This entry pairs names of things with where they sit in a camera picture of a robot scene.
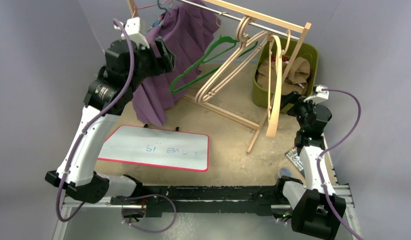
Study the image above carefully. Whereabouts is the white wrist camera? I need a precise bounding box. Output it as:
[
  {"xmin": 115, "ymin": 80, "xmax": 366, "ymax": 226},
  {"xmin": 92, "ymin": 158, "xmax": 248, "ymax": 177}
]
[
  {"xmin": 303, "ymin": 84, "xmax": 330, "ymax": 105},
  {"xmin": 113, "ymin": 17, "xmax": 150, "ymax": 49}
]

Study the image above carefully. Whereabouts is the beige plastic hanger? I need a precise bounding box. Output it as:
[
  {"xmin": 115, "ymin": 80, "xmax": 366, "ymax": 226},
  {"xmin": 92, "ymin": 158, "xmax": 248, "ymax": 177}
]
[{"xmin": 265, "ymin": 29, "xmax": 291, "ymax": 138}]

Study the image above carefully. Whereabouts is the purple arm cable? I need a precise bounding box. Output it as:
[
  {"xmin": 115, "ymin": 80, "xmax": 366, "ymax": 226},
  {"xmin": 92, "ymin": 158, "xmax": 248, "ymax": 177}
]
[
  {"xmin": 316, "ymin": 87, "xmax": 363, "ymax": 240},
  {"xmin": 56, "ymin": 18, "xmax": 136, "ymax": 223}
]

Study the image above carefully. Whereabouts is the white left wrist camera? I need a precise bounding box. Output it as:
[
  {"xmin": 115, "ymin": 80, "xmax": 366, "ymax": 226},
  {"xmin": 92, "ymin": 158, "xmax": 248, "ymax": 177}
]
[{"xmin": 113, "ymin": 17, "xmax": 150, "ymax": 49}]

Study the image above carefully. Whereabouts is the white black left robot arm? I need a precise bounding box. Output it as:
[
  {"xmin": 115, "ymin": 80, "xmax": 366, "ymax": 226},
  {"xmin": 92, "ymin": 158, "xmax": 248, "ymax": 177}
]
[{"xmin": 45, "ymin": 37, "xmax": 176, "ymax": 205}]

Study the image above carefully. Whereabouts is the wooden clothes rack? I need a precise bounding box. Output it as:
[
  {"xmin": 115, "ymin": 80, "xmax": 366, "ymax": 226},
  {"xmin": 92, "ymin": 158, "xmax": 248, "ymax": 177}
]
[{"xmin": 125, "ymin": 0, "xmax": 312, "ymax": 155}]

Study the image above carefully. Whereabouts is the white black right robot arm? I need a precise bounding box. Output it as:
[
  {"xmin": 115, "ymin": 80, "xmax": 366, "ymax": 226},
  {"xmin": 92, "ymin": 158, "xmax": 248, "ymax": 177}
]
[{"xmin": 274, "ymin": 91, "xmax": 347, "ymax": 240}]

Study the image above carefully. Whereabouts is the pink-framed whiteboard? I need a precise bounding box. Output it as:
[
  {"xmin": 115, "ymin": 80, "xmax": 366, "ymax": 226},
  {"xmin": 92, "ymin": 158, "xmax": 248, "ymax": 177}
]
[{"xmin": 98, "ymin": 125, "xmax": 210, "ymax": 172}]

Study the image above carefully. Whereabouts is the marker pen pack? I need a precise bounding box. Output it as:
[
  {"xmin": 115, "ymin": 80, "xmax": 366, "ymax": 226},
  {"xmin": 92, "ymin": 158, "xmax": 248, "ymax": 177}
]
[{"xmin": 284, "ymin": 146, "xmax": 305, "ymax": 177}]

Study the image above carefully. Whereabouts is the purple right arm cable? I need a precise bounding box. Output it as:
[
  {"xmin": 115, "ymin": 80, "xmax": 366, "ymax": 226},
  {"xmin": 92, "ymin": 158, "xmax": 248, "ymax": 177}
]
[{"xmin": 316, "ymin": 87, "xmax": 363, "ymax": 240}]

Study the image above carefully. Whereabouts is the pink wire hanger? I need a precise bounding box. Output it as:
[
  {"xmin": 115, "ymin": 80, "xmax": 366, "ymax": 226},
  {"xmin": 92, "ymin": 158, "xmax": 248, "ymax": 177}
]
[{"xmin": 129, "ymin": 0, "xmax": 174, "ymax": 17}]

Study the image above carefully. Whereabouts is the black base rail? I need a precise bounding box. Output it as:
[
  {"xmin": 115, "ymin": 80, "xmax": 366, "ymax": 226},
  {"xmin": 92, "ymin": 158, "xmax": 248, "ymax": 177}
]
[{"xmin": 110, "ymin": 176, "xmax": 300, "ymax": 218}]

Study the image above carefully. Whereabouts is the purple garment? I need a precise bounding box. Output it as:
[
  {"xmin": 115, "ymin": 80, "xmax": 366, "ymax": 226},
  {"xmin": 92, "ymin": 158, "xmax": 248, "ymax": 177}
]
[{"xmin": 131, "ymin": 1, "xmax": 223, "ymax": 127}]

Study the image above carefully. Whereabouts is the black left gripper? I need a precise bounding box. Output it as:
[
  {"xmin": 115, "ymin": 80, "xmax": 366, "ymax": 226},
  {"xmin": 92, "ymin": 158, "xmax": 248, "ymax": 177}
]
[{"xmin": 127, "ymin": 37, "xmax": 176, "ymax": 92}]

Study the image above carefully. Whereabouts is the teal plastic hanger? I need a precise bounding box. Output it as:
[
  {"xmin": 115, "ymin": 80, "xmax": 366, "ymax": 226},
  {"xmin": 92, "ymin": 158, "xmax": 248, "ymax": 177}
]
[{"xmin": 156, "ymin": 0, "xmax": 169, "ymax": 12}]

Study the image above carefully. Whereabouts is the green plastic hanger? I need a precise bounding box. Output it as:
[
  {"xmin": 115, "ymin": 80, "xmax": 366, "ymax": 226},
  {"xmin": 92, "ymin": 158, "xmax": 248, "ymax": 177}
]
[{"xmin": 169, "ymin": 35, "xmax": 258, "ymax": 94}]

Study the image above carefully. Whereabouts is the green plastic bin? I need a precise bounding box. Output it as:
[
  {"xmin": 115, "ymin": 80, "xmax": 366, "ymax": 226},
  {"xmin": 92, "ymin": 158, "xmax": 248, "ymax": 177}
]
[{"xmin": 251, "ymin": 40, "xmax": 319, "ymax": 114}]

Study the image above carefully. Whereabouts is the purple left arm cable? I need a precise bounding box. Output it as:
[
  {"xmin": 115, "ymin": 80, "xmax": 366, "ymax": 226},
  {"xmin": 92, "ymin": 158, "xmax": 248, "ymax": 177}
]
[{"xmin": 56, "ymin": 18, "xmax": 136, "ymax": 223}]

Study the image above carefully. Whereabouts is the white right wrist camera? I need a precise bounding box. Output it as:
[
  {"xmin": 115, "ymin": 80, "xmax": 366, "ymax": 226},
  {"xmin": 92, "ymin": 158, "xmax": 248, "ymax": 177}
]
[{"xmin": 303, "ymin": 84, "xmax": 330, "ymax": 105}]

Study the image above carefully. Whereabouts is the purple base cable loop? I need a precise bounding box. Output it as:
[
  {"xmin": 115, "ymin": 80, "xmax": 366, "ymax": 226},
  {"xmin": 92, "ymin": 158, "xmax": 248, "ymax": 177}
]
[{"xmin": 121, "ymin": 193, "xmax": 177, "ymax": 234}]

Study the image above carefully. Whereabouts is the tan garment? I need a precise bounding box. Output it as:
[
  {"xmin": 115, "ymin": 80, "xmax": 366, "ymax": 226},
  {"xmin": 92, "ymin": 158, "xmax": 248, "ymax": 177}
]
[{"xmin": 256, "ymin": 57, "xmax": 311, "ymax": 96}]

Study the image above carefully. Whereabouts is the small blue round lid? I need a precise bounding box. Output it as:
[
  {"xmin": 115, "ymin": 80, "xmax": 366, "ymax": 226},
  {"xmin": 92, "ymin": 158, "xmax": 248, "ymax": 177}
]
[{"xmin": 278, "ymin": 167, "xmax": 293, "ymax": 179}]

